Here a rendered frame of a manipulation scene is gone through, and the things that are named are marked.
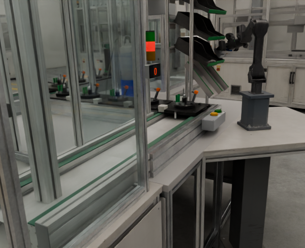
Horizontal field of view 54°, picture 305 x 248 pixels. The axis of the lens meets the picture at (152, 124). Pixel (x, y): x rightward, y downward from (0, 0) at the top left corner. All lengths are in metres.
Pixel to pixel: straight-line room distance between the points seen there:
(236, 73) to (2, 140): 5.60
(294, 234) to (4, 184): 2.15
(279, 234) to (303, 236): 0.16
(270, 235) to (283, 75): 3.80
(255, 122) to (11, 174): 1.41
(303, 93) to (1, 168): 5.43
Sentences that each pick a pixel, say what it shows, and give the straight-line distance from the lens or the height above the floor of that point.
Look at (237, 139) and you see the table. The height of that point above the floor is 0.86.
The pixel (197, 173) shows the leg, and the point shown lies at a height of 0.73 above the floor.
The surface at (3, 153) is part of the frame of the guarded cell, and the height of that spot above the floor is 1.20.
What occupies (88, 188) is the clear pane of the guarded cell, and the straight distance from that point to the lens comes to 0.85.
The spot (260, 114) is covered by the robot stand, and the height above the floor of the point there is 0.95.
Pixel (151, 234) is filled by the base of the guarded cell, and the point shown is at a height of 0.70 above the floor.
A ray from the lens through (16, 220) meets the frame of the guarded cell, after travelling 0.69.
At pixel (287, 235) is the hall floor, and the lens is 2.48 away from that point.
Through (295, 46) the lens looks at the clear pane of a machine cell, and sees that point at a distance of 5.72.
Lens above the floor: 1.41
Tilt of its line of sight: 17 degrees down
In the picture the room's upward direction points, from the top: 2 degrees counter-clockwise
